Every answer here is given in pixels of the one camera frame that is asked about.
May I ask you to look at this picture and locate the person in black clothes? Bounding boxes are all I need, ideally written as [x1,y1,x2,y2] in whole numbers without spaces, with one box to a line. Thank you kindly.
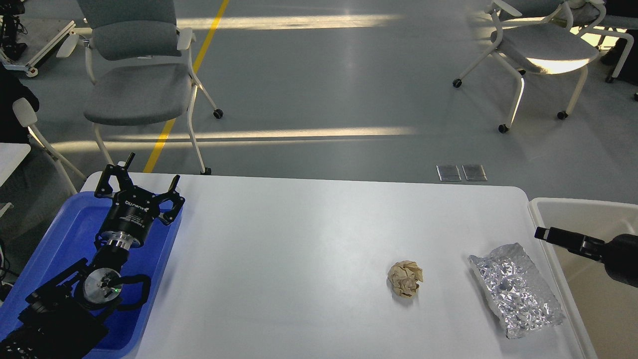
[600,38,638,85]

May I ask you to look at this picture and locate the white plastic bin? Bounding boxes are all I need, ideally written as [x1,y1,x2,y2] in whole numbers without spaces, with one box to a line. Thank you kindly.
[529,197,638,359]

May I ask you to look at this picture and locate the white chair far right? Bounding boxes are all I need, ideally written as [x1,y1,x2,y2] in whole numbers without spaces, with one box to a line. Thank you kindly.
[568,0,637,83]

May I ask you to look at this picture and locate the black cable at left edge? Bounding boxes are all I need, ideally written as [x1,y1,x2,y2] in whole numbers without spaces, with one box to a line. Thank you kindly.
[0,238,20,295]

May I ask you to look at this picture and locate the black jacket on left chair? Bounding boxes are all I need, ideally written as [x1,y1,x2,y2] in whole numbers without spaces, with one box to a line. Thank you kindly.
[0,65,40,144]

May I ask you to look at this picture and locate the white chair at left edge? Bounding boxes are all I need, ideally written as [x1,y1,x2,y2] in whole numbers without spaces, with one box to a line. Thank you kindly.
[12,97,87,195]

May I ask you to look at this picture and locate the floor outlet plate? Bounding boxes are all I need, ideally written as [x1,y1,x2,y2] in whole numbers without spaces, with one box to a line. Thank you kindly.
[462,164,488,181]
[437,165,462,182]

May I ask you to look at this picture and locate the white side table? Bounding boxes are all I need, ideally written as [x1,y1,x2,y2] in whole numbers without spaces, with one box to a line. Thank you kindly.
[0,143,30,186]

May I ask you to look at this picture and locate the white frame chair right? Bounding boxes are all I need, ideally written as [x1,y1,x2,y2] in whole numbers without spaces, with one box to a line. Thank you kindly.
[453,0,599,123]

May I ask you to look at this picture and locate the left floor outlet plate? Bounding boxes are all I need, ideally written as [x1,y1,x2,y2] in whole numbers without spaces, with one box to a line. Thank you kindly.
[437,165,462,182]

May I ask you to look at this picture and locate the crumpled brown paper ball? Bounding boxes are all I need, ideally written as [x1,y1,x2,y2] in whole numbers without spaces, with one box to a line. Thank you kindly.
[387,260,424,299]

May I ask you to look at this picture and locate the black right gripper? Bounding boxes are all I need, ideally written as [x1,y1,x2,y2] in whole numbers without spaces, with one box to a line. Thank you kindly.
[534,227,638,288]

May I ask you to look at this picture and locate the grey office chair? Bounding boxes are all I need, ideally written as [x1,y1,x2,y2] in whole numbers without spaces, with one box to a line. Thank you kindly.
[78,0,223,175]

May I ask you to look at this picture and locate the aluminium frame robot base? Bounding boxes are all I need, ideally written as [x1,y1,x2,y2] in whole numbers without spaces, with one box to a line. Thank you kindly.
[0,0,76,78]

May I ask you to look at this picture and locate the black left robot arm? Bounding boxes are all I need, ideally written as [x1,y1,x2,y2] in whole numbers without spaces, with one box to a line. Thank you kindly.
[1,155,185,359]

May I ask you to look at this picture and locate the silver foil bag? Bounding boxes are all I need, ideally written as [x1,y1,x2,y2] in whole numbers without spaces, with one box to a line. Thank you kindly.
[468,243,566,339]

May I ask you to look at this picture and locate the right floor outlet plate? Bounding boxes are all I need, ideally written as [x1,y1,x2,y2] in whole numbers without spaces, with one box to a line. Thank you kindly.
[462,164,488,181]

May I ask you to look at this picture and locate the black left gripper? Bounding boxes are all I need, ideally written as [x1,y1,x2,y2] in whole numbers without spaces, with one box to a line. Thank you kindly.
[94,153,185,248]

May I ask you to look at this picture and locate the blue plastic tray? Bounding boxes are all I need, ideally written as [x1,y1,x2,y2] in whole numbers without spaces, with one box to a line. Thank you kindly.
[0,191,182,359]

